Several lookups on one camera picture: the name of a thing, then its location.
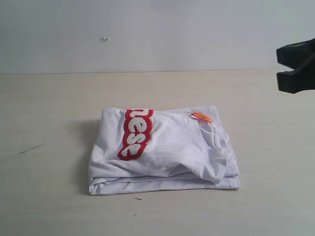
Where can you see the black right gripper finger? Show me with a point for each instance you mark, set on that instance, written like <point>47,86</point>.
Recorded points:
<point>300,79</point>
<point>293,55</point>

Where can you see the white t-shirt red lettering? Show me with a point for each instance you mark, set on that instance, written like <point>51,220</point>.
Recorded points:
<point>143,150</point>

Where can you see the orange neck size tag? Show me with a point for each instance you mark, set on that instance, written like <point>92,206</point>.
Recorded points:
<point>201,116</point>

